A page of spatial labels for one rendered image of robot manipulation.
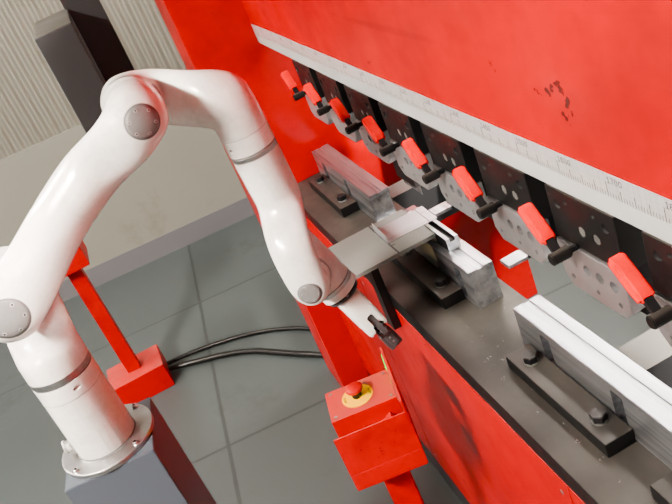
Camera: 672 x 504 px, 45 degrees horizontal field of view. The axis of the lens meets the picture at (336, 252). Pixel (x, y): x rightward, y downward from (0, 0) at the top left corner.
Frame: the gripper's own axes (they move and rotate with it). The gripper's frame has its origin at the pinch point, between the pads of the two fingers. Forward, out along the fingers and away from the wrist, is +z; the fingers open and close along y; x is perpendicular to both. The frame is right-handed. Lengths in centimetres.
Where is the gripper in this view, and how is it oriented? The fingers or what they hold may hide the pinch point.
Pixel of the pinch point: (390, 338)
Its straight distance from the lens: 169.8
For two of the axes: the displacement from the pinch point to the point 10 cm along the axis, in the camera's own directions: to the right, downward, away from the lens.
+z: 6.6, 6.5, 3.8
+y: 3.2, 2.2, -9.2
